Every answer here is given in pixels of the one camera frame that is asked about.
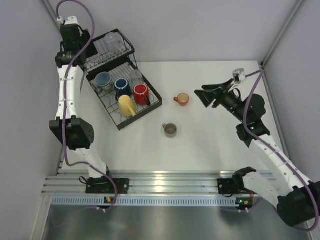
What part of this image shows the clear glass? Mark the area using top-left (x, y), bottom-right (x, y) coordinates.
top-left (104, 32), bottom-right (122, 55)
top-left (85, 56), bottom-right (96, 68)
top-left (130, 69), bottom-right (144, 87)

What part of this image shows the yellow mug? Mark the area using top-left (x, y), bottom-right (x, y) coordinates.
top-left (118, 95), bottom-right (136, 117)

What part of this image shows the red mug black handle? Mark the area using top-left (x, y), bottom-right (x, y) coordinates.
top-left (133, 83), bottom-right (151, 106)

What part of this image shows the slotted cable duct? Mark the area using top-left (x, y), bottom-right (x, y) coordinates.
top-left (51, 196), bottom-right (240, 207)

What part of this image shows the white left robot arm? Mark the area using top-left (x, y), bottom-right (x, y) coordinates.
top-left (49, 22), bottom-right (124, 195)

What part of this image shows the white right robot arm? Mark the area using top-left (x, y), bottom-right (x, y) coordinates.
top-left (194, 79), bottom-right (320, 227)

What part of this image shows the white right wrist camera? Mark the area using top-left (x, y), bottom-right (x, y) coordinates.
top-left (232, 68), bottom-right (247, 86)

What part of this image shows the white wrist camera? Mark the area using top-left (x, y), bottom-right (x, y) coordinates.
top-left (56, 16), bottom-right (79, 25)
top-left (232, 68), bottom-right (247, 86)

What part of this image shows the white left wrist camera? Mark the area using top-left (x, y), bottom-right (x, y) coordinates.
top-left (56, 16), bottom-right (79, 25)

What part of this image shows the blue ceramic jug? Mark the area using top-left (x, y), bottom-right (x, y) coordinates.
top-left (95, 72), bottom-right (112, 94)

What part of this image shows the olive green small cup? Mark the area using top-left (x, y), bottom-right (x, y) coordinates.
top-left (162, 123), bottom-right (178, 138)

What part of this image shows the black wire dish rack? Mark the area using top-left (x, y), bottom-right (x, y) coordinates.
top-left (85, 28), bottom-right (163, 131)

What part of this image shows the orange small cup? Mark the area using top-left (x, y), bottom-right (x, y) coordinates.
top-left (173, 93), bottom-right (190, 107)

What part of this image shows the dark blue mug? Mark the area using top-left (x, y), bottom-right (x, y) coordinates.
top-left (114, 78), bottom-right (132, 102)

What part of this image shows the aluminium mounting rail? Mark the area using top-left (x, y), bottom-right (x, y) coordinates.
top-left (41, 170), bottom-right (234, 196)

